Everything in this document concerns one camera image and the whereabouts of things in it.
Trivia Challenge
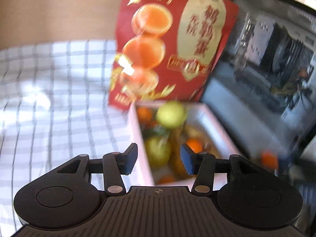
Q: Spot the spotted yellow banana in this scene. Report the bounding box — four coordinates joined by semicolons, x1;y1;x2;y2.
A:
183;125;221;158

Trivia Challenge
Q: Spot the white grid tablecloth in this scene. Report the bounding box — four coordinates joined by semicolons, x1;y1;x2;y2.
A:
0;39;154;237

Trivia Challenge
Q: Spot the red egg gift box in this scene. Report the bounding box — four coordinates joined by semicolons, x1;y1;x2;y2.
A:
109;0;239;110

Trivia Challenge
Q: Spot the green pear with stem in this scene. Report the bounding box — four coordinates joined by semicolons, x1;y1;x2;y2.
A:
144;136;172;169

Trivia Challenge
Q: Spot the orange mandarin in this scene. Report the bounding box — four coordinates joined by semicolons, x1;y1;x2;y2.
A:
157;174;176;185
261;151;278;170
186;138;204;153

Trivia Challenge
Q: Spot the black computer case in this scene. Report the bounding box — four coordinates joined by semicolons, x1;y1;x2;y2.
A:
202;0;315;157

